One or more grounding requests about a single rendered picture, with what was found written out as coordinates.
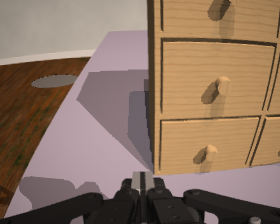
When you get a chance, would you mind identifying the tan wooden chest of drawers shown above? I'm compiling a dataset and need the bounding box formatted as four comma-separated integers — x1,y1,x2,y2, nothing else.
147,0,280,175

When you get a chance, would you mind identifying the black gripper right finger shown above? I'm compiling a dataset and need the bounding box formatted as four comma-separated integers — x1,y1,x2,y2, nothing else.
143,171,280,224

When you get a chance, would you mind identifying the light brown wooden drawer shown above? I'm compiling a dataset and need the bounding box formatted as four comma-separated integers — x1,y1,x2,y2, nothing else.
160,0,280,38
250,114,280,166
267,54,280,111
160,38,275,115
159,115,259,173

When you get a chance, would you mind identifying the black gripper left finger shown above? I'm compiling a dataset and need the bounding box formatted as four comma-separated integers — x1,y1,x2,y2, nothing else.
0,172,144,224

